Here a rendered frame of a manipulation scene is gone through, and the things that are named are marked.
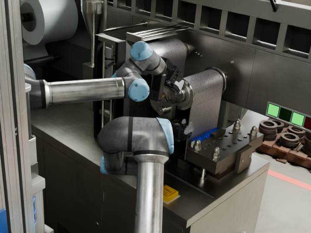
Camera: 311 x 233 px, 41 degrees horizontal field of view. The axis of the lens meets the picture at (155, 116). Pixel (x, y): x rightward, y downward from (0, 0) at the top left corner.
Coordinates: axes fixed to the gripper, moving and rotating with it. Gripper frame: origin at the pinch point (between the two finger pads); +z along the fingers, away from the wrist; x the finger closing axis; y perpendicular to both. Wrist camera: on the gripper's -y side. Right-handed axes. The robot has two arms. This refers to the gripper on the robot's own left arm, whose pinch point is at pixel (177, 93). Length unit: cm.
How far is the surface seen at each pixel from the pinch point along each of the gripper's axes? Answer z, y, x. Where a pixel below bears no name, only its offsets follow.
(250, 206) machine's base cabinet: 59, -26, -31
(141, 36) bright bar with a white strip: -9.7, 16.5, 25.8
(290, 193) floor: 202, 4, -4
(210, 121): 28.8, 0.0, -5.1
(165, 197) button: 4.9, -41.2, -17.1
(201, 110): 16.1, 0.3, -5.2
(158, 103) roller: 9.9, -5.7, 13.6
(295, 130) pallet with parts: 249, 67, 32
